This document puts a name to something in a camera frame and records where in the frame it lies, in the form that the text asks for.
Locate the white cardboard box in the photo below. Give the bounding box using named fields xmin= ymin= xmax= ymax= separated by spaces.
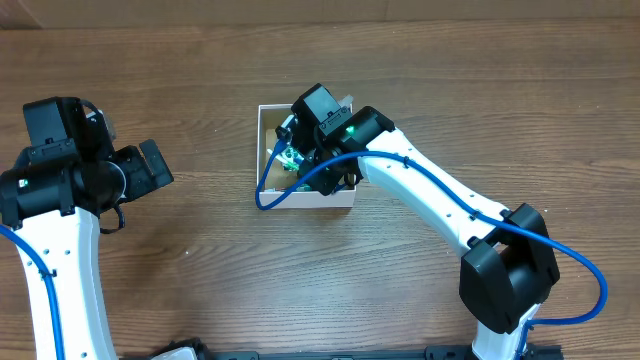
xmin=256 ymin=104 xmax=356 ymax=209

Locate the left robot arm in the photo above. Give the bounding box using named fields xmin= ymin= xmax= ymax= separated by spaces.
xmin=1 ymin=97 xmax=173 ymax=359

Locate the left blue cable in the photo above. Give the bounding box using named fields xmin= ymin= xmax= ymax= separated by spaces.
xmin=0 ymin=223 xmax=67 ymax=360

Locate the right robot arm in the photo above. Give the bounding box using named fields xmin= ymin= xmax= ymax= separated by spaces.
xmin=274 ymin=84 xmax=563 ymax=359

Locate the right blue cable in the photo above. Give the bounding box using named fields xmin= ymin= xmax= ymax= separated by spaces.
xmin=254 ymin=137 xmax=610 ymax=360

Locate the green white toothbrush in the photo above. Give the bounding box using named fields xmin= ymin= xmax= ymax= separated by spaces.
xmin=296 ymin=184 xmax=312 ymax=192

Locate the clear pump bottle dark liquid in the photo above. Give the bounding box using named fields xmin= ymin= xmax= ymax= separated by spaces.
xmin=338 ymin=95 xmax=353 ymax=108

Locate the white teal toothpaste tube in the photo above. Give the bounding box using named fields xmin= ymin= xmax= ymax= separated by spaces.
xmin=264 ymin=186 xmax=299 ymax=193

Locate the green white soap packet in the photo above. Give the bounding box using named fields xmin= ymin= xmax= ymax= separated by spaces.
xmin=276 ymin=146 xmax=304 ymax=172

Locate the blue cable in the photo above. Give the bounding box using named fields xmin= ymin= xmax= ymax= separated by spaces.
xmin=0 ymin=223 xmax=67 ymax=360
xmin=254 ymin=137 xmax=610 ymax=360

